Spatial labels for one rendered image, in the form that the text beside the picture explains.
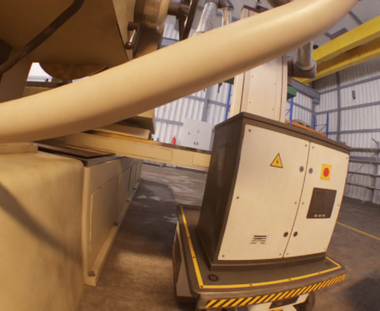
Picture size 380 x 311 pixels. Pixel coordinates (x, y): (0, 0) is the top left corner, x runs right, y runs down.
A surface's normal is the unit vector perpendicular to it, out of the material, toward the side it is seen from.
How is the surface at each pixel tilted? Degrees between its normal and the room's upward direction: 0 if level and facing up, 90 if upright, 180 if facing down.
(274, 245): 90
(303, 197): 90
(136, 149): 90
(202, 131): 90
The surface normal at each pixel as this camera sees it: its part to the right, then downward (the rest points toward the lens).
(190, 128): 0.18, 0.04
